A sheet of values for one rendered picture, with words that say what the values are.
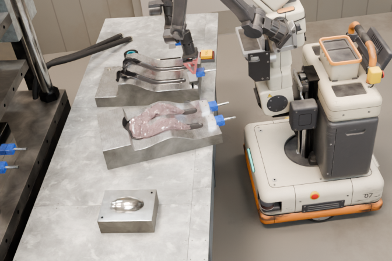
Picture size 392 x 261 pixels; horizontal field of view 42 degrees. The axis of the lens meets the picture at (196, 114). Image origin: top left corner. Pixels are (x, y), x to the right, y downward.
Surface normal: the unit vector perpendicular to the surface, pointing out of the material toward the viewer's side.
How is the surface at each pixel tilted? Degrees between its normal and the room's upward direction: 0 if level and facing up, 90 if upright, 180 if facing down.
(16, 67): 0
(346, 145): 90
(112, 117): 0
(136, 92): 90
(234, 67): 0
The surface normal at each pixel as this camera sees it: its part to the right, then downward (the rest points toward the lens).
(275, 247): -0.09, -0.77
